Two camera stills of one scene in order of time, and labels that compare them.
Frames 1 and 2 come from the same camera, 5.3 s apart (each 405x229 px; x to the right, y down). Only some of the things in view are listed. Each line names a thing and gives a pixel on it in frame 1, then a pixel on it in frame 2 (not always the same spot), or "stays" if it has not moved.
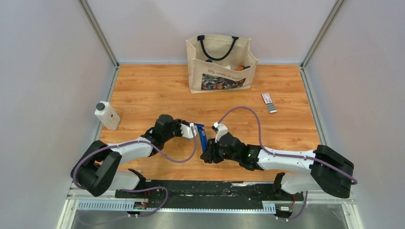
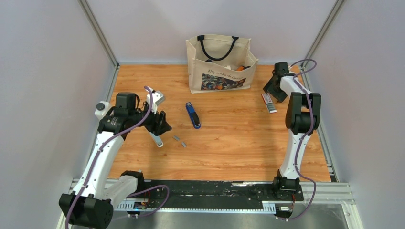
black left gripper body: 183,129 → 149,122
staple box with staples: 270,105 stays
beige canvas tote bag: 218,63 stays
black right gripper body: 217,154 → 278,93
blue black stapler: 202,136 → 193,115
